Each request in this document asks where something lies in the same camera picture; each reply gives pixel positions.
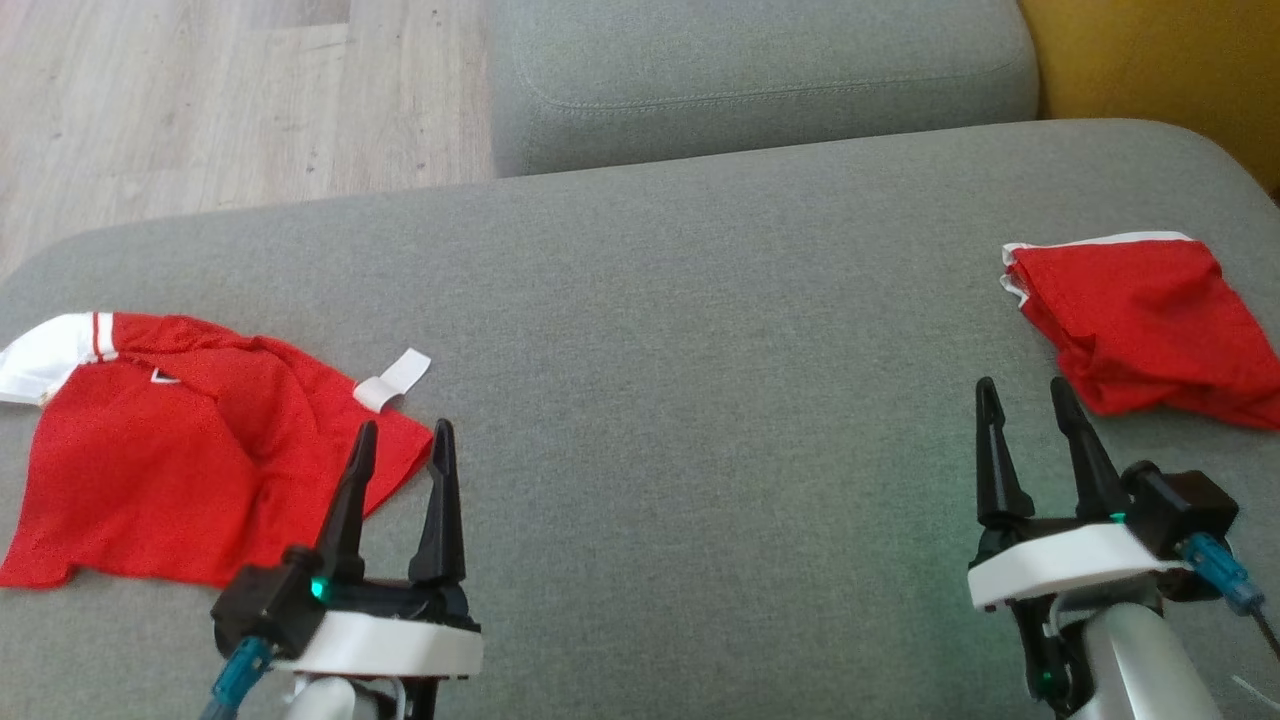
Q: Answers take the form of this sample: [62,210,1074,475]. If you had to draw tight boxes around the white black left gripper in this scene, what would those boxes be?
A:
[270,418,486,681]

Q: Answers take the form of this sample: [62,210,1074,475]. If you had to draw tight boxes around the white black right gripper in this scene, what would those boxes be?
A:
[965,376,1193,614]

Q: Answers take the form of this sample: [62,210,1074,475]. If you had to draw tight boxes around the red Bulls 23 jersey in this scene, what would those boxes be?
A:
[1000,232,1280,431]

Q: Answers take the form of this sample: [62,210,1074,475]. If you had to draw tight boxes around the red shirt white striped sleeves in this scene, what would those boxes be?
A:
[0,312,436,591]

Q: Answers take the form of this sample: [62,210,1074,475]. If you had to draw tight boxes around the wide yellow sofa back cushion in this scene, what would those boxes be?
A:
[1018,0,1280,196]

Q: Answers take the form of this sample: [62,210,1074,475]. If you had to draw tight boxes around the grey sofa seat cushion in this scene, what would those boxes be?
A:
[485,0,1041,179]

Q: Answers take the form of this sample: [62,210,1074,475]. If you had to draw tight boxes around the black cable teal plug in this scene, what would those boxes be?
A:
[198,635,276,720]

